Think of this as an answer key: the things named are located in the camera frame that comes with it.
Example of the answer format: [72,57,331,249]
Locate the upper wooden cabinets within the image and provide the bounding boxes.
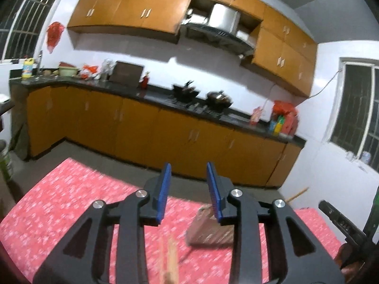
[68,0,317,98]

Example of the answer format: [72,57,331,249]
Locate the black wok with lid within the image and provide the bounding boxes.
[206,90,233,113]

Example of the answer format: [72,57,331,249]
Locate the white cup on windowsill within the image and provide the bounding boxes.
[360,151,371,165]

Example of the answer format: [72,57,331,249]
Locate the green yellow condiment boxes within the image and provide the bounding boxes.
[269,115,285,135]

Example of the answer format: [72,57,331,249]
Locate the red plastic bag on thermos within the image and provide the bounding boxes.
[272,100,298,116]

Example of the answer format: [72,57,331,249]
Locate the red floral tablecloth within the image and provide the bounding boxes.
[0,156,344,284]

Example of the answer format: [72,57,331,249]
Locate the black countertop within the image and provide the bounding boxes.
[8,76,307,148]

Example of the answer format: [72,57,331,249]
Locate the wooden chopstick far right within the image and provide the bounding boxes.
[285,186,309,204]

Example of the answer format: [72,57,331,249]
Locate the lower wooden cabinets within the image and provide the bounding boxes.
[26,87,301,188]

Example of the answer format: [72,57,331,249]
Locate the clear plastic bag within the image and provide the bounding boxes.
[99,59,116,81]

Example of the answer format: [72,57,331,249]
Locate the red bag hanging on wall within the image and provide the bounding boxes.
[46,21,65,54]

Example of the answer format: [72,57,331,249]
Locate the green basin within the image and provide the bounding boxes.
[58,62,79,77]

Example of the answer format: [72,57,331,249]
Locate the black wok left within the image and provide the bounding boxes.
[172,80,200,103]

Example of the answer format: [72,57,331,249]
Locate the barred window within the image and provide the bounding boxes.
[1,0,57,63]
[326,59,378,172]

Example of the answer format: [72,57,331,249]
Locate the small red bottle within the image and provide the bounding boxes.
[140,72,150,90]

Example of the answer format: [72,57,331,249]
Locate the wooden chopstick group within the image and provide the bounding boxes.
[166,237,179,284]

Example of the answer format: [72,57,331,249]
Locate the wooden cabinets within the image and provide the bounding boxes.
[68,0,317,98]
[26,87,301,188]

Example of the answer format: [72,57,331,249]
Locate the pink plastic bottle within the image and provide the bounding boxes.
[250,106,263,125]

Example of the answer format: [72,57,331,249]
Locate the beige perforated utensil holder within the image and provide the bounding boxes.
[185,204,234,249]

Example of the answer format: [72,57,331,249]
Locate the stainless range hood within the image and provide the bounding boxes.
[180,1,259,59]

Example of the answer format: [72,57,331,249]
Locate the yellow detergent bottle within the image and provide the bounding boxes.
[21,58,35,80]

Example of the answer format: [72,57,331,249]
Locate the right barred window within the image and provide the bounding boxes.
[326,59,378,172]

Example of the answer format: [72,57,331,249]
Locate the orange plastic bag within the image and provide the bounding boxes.
[79,65,98,80]

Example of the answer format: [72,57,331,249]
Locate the dark cutting board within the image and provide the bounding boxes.
[109,61,144,88]

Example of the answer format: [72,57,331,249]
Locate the left barred window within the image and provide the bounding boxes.
[1,0,57,63]

